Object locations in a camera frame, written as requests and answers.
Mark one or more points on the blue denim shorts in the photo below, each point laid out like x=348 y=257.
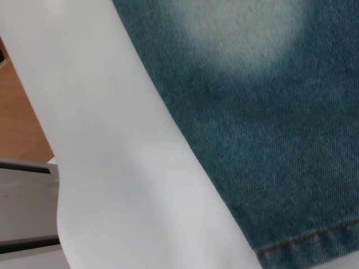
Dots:
x=266 y=140

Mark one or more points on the white tablecloth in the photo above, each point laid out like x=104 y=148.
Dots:
x=106 y=126

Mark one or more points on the grey metal frame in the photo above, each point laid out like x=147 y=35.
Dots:
x=25 y=201

